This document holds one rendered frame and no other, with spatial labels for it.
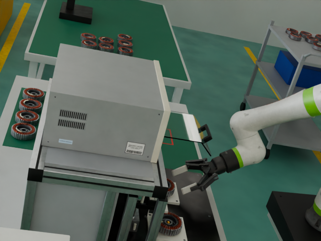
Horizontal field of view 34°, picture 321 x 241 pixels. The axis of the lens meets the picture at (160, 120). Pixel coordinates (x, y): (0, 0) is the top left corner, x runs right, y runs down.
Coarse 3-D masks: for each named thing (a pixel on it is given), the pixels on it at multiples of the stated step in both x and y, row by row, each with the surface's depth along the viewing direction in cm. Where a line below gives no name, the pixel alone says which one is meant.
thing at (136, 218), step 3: (138, 210) 200; (138, 213) 198; (135, 216) 196; (138, 216) 196; (132, 219) 194; (135, 219) 194; (138, 219) 195; (132, 222) 194; (135, 222) 194; (138, 222) 194; (132, 225) 195; (138, 225) 195; (132, 228) 195; (135, 231) 196
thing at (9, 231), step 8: (0, 232) 118; (8, 232) 118; (16, 232) 119; (24, 232) 120; (32, 232) 120; (40, 232) 121; (0, 240) 116; (8, 240) 116; (16, 240) 117; (24, 240) 117; (32, 240) 118; (40, 240) 119; (48, 240) 119; (56, 240) 120; (64, 240) 121
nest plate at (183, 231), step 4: (148, 216) 205; (148, 220) 202; (148, 224) 200; (172, 224) 204; (148, 228) 199; (184, 228) 204; (180, 232) 201; (184, 232) 201; (160, 236) 196; (164, 236) 196; (168, 236) 197; (172, 236) 198; (176, 236) 198; (180, 236) 199; (184, 236) 199; (156, 240) 194; (160, 240) 195; (164, 240) 195; (168, 240) 195; (172, 240) 196; (176, 240) 196; (180, 240) 197; (184, 240) 197
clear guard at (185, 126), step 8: (176, 112) 228; (168, 120) 219; (176, 120) 221; (184, 120) 222; (192, 120) 224; (168, 128) 213; (176, 128) 214; (184, 128) 216; (192, 128) 218; (168, 136) 206; (176, 136) 208; (184, 136) 210; (192, 136) 211; (200, 136) 213; (208, 152) 212
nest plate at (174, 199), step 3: (174, 183) 230; (174, 192) 224; (177, 192) 224; (174, 195) 222; (177, 195) 222; (168, 198) 218; (171, 198) 219; (174, 198) 220; (177, 198) 220; (168, 201) 217; (171, 201) 217; (174, 201) 218; (177, 201) 218; (174, 204) 218; (177, 204) 218
